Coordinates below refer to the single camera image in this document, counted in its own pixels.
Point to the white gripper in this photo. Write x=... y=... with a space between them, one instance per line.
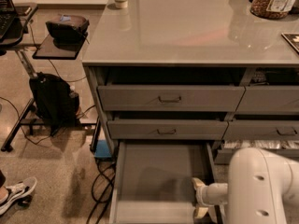
x=203 y=195

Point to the grey drawer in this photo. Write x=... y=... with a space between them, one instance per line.
x=188 y=129
x=288 y=149
x=262 y=130
x=153 y=183
x=169 y=98
x=266 y=99

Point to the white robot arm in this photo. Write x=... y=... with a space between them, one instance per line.
x=259 y=184

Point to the grey drawer cabinet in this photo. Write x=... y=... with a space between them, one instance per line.
x=189 y=42

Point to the blue box on floor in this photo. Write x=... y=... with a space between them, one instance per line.
x=102 y=150

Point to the black backpack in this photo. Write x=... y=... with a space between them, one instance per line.
x=57 y=104

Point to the white sneaker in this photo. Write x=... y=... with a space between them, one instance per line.
x=20 y=193

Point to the dark card on counter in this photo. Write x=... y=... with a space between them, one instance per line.
x=292 y=39

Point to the jar of nuts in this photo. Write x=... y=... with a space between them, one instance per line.
x=271 y=9

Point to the black rolling laptop stand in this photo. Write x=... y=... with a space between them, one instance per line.
x=49 y=49

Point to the black pouch on tray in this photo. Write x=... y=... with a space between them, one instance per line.
x=67 y=27

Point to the black laptop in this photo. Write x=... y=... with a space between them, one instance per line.
x=7 y=16

